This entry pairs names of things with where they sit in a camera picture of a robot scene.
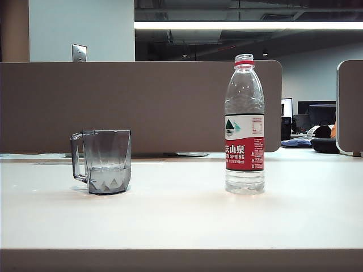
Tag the grey desk divider panel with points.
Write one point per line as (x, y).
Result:
(158, 107)

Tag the black bag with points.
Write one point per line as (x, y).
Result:
(324, 144)

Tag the black computer monitor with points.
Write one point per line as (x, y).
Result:
(320, 113)

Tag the grey transparent plastic mug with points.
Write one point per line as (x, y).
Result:
(109, 164)

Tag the clear water bottle red label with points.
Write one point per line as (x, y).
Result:
(245, 156)

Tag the long ceiling light strip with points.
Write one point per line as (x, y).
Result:
(227, 25)

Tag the blue patterned cloth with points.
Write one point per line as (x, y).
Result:
(297, 142)

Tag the metal wall switch plate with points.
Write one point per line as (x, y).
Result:
(79, 53)

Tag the grey divider panel right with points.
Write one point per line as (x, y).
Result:
(350, 107)

